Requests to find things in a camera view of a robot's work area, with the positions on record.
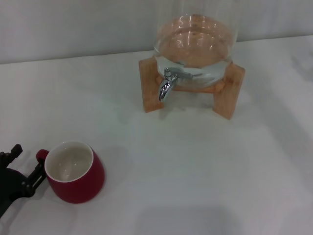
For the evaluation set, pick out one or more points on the wooden dispenser stand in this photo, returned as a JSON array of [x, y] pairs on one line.
[[226, 93]]

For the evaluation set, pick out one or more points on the chrome faucet tap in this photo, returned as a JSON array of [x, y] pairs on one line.
[[165, 86]]

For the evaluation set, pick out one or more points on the red ceramic cup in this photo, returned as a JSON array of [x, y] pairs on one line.
[[83, 186]]

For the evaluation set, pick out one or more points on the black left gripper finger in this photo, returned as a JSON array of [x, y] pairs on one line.
[[35, 177], [11, 154]]

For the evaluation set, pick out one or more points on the clear glass dispenser jar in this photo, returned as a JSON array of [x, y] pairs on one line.
[[195, 36]]

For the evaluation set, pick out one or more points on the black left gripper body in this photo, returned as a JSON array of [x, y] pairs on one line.
[[9, 181]]

